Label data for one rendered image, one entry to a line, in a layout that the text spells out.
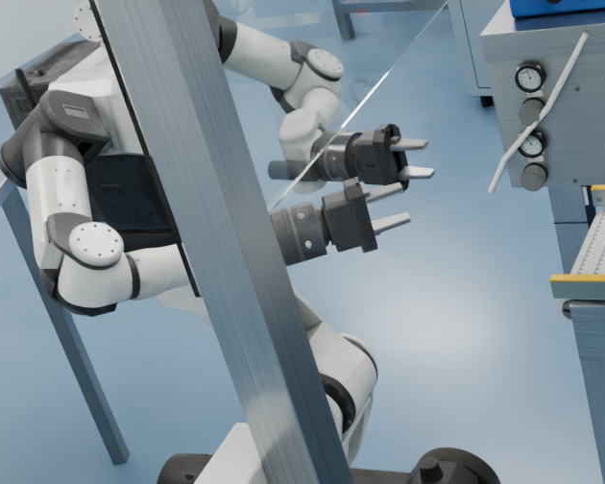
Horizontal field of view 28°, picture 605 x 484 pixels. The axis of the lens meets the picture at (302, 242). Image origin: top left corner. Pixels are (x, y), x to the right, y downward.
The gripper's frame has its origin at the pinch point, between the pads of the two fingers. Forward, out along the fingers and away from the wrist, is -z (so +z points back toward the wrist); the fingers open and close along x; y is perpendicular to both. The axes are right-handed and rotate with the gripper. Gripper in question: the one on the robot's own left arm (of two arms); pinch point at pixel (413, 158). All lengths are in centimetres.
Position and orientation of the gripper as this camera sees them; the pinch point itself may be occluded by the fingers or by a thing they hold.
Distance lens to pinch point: 200.7
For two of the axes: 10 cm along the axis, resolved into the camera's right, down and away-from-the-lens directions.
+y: -5.2, 5.2, -6.7
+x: 2.6, 8.5, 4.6
